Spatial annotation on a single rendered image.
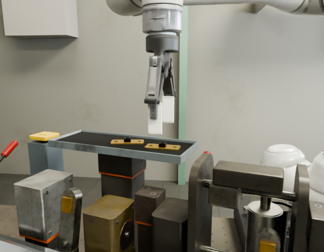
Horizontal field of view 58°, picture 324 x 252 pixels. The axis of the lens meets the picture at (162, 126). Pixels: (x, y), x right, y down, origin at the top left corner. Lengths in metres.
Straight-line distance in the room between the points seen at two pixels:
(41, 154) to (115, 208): 0.36
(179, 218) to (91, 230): 0.17
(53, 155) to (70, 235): 0.32
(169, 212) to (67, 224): 0.21
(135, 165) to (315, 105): 3.00
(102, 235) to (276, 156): 0.69
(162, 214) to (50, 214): 0.25
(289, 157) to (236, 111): 2.33
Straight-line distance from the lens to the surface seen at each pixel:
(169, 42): 0.65
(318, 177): 1.01
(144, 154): 0.66
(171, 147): 0.70
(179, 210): 0.59
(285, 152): 1.09
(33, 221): 0.70
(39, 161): 0.90
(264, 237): 0.50
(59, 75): 3.67
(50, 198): 0.67
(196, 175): 0.49
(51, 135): 0.89
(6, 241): 0.72
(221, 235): 1.25
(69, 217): 0.64
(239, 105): 3.36
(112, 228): 0.58
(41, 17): 3.43
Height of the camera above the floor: 1.35
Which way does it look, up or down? 12 degrees down
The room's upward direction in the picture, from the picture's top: straight up
